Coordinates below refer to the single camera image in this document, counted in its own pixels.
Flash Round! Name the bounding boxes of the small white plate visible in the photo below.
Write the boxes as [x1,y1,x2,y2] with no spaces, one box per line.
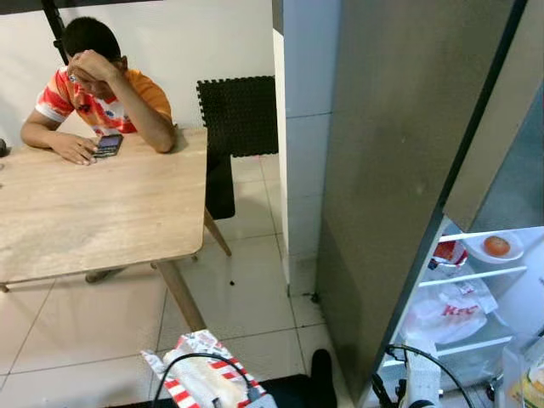
[462,231,526,265]

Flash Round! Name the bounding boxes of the grey fridge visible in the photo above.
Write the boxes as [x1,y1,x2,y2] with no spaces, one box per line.
[316,0,544,408]

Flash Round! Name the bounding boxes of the wooden dining table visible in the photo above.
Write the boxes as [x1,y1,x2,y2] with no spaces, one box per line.
[0,127,233,334]

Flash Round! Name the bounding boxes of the red white paper cup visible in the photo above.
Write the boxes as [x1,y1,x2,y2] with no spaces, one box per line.
[431,240,469,272]

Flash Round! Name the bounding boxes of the black foam wall panel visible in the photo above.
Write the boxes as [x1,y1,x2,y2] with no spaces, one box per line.
[195,75,280,159]

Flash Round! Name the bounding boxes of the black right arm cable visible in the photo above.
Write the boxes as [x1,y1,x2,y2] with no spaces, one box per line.
[383,343,476,408]

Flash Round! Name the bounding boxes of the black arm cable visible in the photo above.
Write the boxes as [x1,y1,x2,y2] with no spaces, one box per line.
[383,343,476,408]
[150,352,261,408]

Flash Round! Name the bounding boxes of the person in orange shirt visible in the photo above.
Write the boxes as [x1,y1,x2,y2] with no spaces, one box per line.
[20,16,178,286]

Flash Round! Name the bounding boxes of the red white striped food box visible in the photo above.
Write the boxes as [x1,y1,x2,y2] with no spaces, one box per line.
[139,329,278,408]

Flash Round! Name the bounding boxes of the orange round fruit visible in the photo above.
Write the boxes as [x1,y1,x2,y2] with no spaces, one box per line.
[484,235,511,258]

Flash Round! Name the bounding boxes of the black tripod pole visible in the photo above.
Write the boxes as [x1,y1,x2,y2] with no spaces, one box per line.
[39,0,71,65]

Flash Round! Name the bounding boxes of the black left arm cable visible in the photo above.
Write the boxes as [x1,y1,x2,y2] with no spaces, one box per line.
[150,352,261,408]

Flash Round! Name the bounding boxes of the black smartphone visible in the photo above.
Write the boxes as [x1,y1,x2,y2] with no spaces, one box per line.
[91,133,126,161]

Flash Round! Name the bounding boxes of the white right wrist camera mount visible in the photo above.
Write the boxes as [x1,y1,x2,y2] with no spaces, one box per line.
[405,354,442,408]

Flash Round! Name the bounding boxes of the white KFC plastic bag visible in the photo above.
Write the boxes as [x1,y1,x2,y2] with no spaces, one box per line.
[400,283,500,346]

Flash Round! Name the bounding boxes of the yellow green food package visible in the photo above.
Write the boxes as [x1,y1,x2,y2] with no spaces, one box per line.
[510,357,544,408]

